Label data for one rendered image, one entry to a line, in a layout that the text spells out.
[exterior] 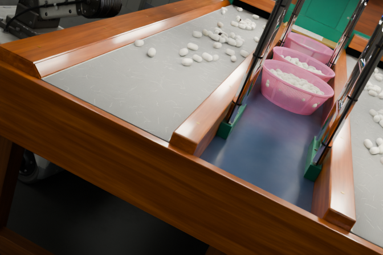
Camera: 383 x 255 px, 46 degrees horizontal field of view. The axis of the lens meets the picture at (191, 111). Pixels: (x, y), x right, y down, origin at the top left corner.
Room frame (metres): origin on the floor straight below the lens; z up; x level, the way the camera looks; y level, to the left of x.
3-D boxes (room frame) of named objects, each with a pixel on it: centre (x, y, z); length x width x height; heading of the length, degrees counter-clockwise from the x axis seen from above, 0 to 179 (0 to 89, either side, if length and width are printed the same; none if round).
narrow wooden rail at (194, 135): (1.68, -0.16, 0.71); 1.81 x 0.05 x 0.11; 170
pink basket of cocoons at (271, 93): (1.54, -0.30, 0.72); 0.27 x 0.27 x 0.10
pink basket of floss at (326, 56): (2.25, -0.42, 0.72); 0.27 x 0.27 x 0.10
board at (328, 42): (2.47, -0.45, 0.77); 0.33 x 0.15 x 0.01; 80
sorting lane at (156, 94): (1.71, 0.02, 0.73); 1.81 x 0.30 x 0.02; 170
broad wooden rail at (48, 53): (1.74, 0.22, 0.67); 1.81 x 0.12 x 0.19; 170
